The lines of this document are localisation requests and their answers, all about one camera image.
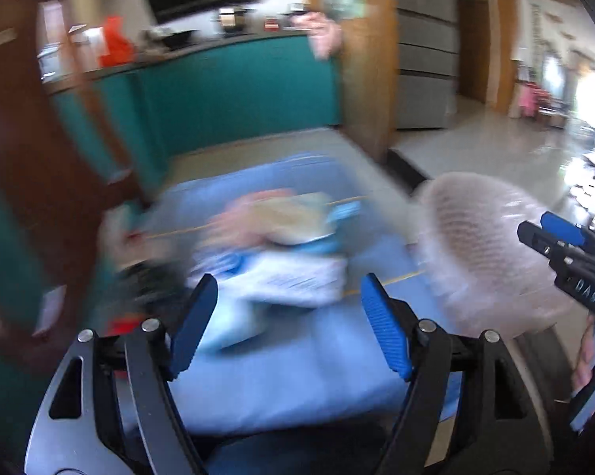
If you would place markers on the silver refrigerator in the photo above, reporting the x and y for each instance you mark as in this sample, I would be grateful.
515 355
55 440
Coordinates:
426 59

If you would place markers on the white and blue packet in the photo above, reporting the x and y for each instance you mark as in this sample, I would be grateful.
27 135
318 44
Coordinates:
287 277

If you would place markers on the large steel pot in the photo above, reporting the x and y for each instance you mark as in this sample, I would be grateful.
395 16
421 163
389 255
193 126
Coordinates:
233 20

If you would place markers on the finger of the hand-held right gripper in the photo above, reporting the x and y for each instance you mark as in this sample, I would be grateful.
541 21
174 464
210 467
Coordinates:
537 237
562 227

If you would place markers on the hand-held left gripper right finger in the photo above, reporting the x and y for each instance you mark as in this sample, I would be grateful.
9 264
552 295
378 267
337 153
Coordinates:
386 331

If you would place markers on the wooden chair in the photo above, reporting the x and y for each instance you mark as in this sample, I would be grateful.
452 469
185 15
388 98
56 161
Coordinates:
30 158

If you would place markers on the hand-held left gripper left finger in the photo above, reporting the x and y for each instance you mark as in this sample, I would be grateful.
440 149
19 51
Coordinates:
193 329

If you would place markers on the translucent white plastic basket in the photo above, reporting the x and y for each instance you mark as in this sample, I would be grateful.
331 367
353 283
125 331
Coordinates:
475 247

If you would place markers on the beige crumpled wrapper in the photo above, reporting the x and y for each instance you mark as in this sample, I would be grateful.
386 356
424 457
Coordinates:
292 217

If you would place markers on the pink clothing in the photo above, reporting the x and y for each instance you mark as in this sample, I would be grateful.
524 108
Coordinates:
526 100

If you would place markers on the black wok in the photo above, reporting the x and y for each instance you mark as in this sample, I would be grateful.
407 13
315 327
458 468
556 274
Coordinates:
174 39

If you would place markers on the person's right hand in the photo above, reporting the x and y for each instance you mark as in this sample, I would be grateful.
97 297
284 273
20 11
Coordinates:
584 361

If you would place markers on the blue cloth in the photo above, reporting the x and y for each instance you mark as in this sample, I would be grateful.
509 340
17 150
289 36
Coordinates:
302 371

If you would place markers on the pink towel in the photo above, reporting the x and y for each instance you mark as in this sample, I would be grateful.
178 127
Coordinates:
324 34

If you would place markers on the orange plastic bag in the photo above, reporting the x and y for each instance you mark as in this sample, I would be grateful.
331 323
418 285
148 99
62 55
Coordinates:
117 44

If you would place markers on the wooden door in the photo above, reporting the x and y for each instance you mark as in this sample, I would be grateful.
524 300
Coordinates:
474 49

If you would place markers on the red wrapper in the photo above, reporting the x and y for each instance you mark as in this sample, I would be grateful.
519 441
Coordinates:
122 327

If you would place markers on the small steel pot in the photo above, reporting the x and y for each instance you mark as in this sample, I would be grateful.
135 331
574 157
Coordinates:
298 9

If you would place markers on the teal kitchen cabinets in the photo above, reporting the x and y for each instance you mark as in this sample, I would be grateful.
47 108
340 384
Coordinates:
238 89

